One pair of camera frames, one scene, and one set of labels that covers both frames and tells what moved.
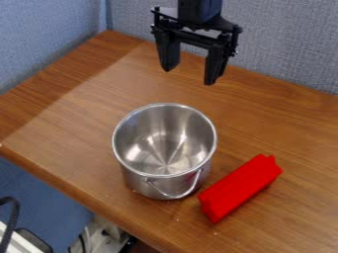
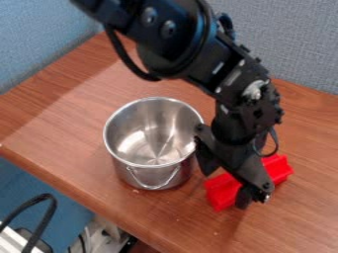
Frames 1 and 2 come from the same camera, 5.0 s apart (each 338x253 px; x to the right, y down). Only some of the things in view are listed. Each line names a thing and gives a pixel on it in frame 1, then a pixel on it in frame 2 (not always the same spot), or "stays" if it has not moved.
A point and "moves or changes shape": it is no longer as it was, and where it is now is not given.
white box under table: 24,241 stays
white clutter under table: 99,237 stays
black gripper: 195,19 → 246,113
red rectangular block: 231,194 moves or changes shape
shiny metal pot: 163,145 moves or changes shape
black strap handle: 11,200 → 39,230
